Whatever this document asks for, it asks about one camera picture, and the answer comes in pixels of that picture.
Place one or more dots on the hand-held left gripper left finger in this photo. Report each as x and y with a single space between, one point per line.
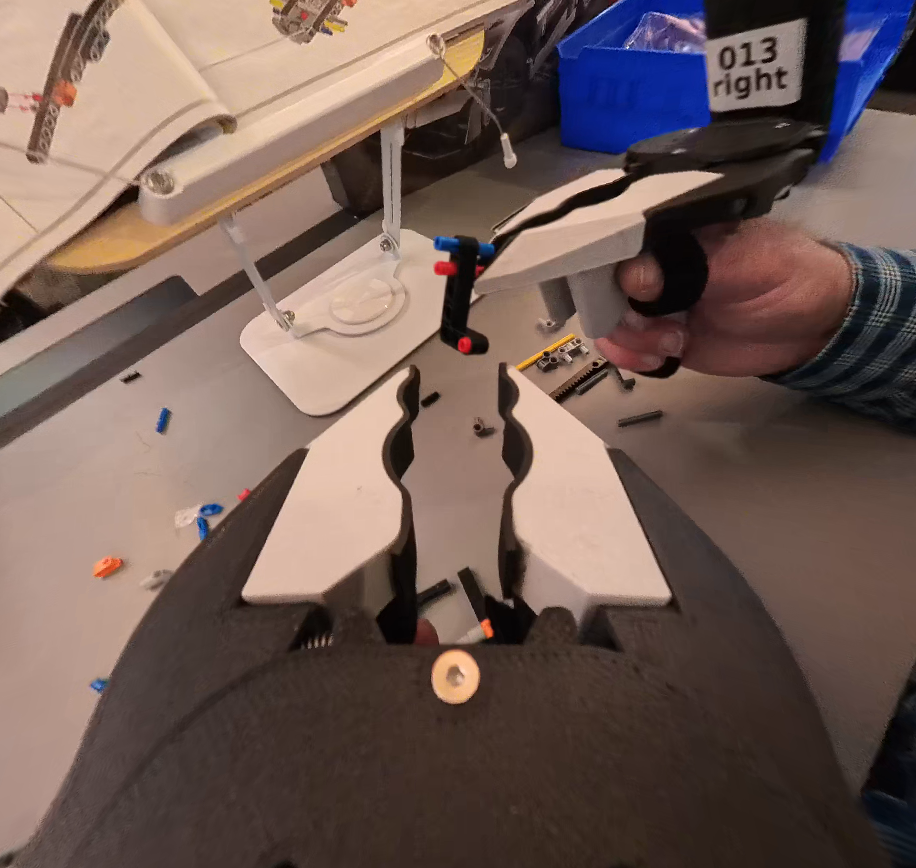
329 510

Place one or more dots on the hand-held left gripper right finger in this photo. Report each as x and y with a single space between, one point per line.
579 517

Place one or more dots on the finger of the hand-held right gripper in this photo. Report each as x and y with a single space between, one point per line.
658 188
572 256

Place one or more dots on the black L-shaped lego beam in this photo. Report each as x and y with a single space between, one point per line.
459 296

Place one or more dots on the person's right forearm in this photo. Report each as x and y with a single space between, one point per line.
880 331

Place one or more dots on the yellow lego axle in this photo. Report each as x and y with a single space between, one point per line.
545 353

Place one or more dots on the black lego axle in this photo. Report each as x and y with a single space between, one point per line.
640 418

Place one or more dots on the black lego gear rack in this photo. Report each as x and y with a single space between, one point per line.
579 380

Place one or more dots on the dark grey lego connector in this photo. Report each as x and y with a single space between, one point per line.
483 426

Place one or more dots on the light grey lego piece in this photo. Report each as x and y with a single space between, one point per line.
156 579

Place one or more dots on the orange lego piece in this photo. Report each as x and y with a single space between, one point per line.
107 566

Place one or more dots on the lego instruction booklet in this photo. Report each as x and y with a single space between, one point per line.
179 24

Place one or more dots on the person's right hand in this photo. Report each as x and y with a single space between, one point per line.
773 296

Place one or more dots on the blue storage bin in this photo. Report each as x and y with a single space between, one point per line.
622 95

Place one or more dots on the clear plastic parts bag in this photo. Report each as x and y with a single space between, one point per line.
665 31

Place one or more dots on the clear plastic scrap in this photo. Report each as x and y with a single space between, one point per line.
186 516

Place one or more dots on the white book stand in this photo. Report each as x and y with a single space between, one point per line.
343 338

